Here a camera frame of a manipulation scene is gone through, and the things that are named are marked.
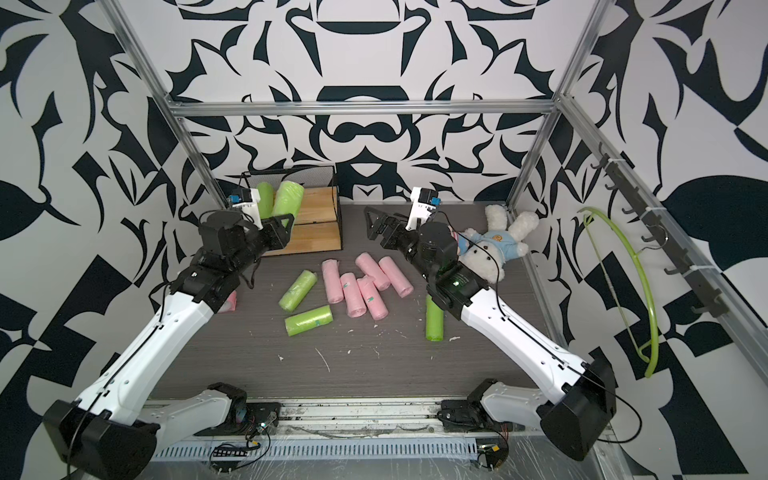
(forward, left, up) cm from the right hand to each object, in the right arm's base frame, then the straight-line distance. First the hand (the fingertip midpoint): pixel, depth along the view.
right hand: (378, 209), depth 67 cm
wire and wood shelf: (+15, +20, -22) cm, 33 cm away
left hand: (+4, +23, -4) cm, 24 cm away
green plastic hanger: (-29, -52, -11) cm, 60 cm away
